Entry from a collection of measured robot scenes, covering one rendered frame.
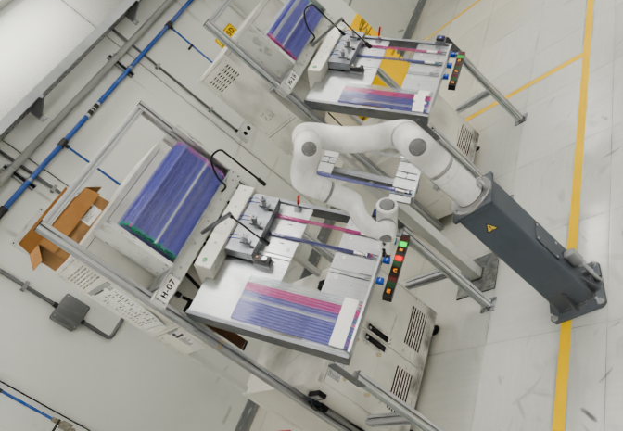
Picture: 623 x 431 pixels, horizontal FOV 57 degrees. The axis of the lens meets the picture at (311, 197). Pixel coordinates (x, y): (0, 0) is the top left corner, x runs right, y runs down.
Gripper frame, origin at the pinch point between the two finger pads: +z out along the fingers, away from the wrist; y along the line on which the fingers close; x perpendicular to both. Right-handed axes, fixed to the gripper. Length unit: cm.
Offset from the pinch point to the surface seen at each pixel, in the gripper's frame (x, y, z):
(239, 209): 71, 4, -2
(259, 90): 101, 96, 4
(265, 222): 57, 1, 0
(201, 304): 69, -43, 5
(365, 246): 10.9, 5.1, 5.5
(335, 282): 18.1, -16.8, 5.5
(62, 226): 137, -35, -15
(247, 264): 58, -19, 5
